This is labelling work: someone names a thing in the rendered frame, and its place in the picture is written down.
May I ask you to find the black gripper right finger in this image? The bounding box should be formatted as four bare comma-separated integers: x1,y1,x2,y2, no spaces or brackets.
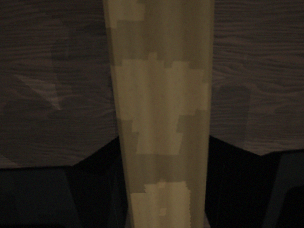
205,135,304,228

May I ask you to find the light wooden board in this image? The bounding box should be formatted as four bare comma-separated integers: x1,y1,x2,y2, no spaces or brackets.
102,0,215,228

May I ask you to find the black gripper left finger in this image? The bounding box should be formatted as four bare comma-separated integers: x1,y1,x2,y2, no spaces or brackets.
0,136,128,228

